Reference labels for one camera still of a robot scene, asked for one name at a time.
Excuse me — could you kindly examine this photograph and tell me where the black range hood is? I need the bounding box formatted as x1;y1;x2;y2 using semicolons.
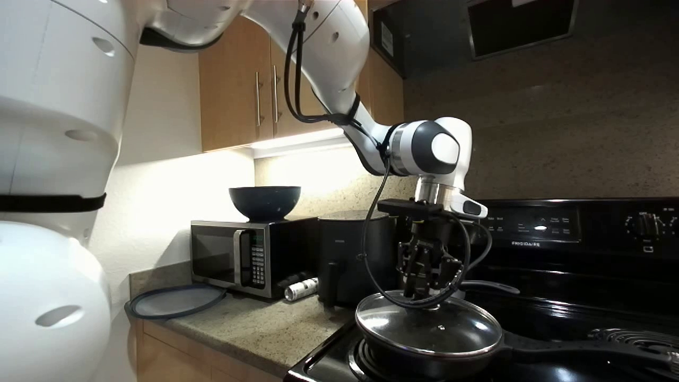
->
368;0;582;81

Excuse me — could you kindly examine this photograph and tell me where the black frying pan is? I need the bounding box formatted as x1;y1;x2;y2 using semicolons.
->
354;328;679;382

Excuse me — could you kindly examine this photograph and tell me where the black air fryer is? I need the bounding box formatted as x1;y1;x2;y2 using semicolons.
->
314;212;400;309

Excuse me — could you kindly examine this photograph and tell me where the grey round plate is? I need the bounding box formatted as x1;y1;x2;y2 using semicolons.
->
124;283;229;321

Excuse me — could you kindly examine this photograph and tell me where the stainless steel microwave oven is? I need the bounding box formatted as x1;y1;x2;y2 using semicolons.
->
190;216;320;301

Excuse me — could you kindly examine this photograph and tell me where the black electric stove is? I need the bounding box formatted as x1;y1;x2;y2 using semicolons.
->
285;196;679;382

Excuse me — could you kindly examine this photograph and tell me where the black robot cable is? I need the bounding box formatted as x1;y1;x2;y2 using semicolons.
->
282;3;498;312

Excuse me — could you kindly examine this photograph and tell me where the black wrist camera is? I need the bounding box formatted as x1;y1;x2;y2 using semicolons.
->
376;197;457;223

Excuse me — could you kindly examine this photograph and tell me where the glass pan lid with knob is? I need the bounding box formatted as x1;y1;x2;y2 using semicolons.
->
353;289;507;360

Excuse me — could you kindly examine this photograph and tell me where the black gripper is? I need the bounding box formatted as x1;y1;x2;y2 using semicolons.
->
398;212;463;300

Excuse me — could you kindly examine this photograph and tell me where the dark blue bowl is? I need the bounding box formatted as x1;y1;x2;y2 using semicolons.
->
228;185;304;223

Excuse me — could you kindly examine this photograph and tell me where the white seasoning bottle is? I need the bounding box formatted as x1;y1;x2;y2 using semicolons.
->
282;276;323;306

